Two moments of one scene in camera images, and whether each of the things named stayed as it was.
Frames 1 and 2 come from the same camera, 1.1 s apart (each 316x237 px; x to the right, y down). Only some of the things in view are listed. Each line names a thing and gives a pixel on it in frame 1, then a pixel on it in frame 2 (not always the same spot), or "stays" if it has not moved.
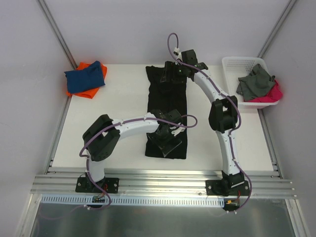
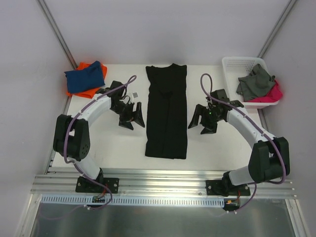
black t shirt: (163, 97) stays
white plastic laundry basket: (235, 67) stays
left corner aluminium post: (58, 33) stays
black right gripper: (167, 74) to (205, 117)
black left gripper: (164, 142) to (129, 113)
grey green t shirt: (256, 84) stays
